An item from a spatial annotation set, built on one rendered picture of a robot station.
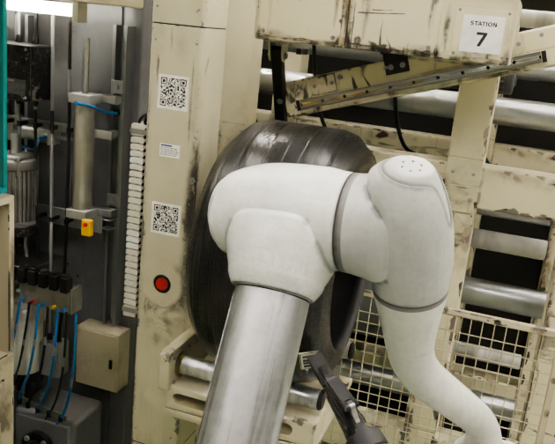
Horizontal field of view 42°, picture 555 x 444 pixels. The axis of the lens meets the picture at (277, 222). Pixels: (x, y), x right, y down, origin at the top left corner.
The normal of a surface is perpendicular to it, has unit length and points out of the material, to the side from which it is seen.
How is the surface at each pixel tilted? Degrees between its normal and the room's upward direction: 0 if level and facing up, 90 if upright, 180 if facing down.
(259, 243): 66
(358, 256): 110
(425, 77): 90
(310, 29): 90
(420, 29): 90
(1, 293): 90
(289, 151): 30
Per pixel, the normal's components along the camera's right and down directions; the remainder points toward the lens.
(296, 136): -0.02, -0.83
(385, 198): -0.54, 0.04
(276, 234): -0.26, -0.17
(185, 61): -0.33, 0.22
